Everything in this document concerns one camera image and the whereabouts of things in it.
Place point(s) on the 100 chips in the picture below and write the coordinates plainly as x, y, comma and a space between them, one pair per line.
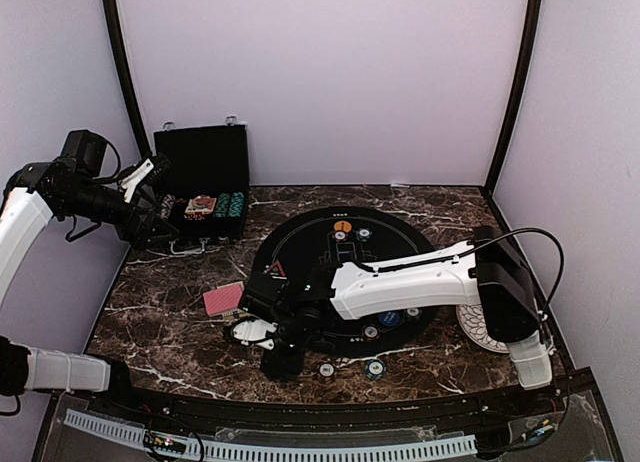
340, 236
370, 333

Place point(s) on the white cable duct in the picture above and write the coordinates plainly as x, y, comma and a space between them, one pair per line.
260, 445

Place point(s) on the green chip row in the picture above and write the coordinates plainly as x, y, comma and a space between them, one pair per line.
222, 205
236, 205

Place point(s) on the green chip row right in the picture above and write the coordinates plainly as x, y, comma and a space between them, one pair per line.
236, 205

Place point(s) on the red card deck in box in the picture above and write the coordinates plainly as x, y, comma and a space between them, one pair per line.
223, 298

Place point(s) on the floral patterned plate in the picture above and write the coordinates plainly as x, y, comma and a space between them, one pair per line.
472, 321

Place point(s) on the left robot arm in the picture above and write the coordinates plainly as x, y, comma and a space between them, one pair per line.
73, 187

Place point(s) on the red triangular all-in marker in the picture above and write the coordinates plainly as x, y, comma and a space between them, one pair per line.
276, 270

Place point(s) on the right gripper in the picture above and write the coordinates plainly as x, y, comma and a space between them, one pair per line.
281, 368

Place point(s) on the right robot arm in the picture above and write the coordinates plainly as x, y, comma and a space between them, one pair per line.
486, 271

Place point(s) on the green-blue 50 chip stack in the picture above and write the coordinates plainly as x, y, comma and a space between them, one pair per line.
375, 369

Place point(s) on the card deck in case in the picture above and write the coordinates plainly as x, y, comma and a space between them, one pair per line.
200, 206

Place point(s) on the orange 100 chip stack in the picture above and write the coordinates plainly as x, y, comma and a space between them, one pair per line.
326, 370

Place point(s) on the round black poker mat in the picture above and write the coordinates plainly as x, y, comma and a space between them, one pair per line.
307, 241

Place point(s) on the blue small blind button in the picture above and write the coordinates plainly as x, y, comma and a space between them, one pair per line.
390, 319

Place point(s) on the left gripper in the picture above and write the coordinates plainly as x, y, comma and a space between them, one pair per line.
139, 238

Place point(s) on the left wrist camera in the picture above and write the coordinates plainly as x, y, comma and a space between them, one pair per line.
147, 172

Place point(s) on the black poker chip case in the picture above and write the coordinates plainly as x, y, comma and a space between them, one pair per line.
207, 160

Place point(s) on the orange big blind button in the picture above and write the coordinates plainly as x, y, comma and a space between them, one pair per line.
343, 226

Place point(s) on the green chip row left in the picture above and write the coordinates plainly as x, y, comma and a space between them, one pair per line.
222, 205

